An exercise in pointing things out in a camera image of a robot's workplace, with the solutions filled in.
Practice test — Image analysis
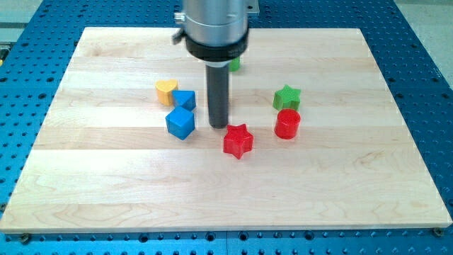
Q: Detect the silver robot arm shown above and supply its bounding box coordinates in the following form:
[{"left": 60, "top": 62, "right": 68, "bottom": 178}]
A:
[{"left": 172, "top": 0, "right": 260, "bottom": 68}]

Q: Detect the blue cube block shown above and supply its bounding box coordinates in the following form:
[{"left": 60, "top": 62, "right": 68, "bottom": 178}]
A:
[{"left": 165, "top": 106, "right": 195, "bottom": 140}]

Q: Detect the yellow heart block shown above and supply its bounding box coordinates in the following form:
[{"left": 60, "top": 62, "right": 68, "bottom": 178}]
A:
[{"left": 155, "top": 79, "right": 178, "bottom": 106}]

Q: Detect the red cylinder block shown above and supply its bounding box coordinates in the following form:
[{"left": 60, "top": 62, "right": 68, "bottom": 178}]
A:
[{"left": 274, "top": 108, "right": 301, "bottom": 140}]

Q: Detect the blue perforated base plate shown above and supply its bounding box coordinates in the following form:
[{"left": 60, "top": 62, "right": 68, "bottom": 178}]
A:
[{"left": 1, "top": 1, "right": 452, "bottom": 254}]

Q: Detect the green block behind arm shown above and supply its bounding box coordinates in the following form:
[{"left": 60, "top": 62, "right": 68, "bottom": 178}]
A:
[{"left": 229, "top": 57, "right": 241, "bottom": 72}]

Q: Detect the blue triangle block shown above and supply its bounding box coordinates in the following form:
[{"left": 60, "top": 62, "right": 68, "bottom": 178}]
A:
[{"left": 172, "top": 90, "right": 196, "bottom": 111}]

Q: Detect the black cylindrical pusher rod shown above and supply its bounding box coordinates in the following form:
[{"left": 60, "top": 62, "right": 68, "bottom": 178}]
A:
[{"left": 205, "top": 62, "right": 229, "bottom": 129}]

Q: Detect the red star block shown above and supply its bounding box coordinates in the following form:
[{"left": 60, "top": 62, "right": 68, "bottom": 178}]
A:
[{"left": 223, "top": 124, "right": 254, "bottom": 159}]

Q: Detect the green star block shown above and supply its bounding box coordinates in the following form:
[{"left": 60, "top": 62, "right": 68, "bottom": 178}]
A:
[{"left": 273, "top": 84, "right": 302, "bottom": 111}]

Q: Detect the light wooden board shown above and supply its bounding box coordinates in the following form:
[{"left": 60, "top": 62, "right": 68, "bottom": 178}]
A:
[{"left": 1, "top": 27, "right": 452, "bottom": 234}]

